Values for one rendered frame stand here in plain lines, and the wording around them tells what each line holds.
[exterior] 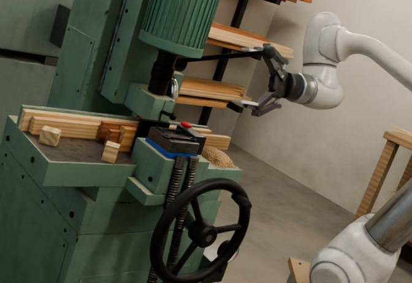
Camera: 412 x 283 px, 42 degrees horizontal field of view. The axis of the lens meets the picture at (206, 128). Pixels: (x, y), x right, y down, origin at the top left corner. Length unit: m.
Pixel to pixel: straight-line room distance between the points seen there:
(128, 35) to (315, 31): 0.55
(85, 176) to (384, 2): 3.86
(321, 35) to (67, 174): 0.84
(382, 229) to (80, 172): 0.74
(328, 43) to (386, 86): 3.06
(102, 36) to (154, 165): 0.46
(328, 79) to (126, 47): 0.60
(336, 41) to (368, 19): 3.22
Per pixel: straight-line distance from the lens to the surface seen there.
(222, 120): 5.33
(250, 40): 4.50
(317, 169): 4.91
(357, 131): 4.73
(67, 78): 1.67
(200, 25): 1.37
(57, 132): 1.29
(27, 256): 1.58
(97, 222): 1.33
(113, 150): 1.27
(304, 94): 1.54
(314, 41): 1.63
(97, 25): 1.56
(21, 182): 1.63
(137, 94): 1.47
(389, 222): 1.39
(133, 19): 1.48
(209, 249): 1.66
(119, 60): 1.51
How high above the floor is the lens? 1.34
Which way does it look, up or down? 13 degrees down
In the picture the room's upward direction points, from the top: 19 degrees clockwise
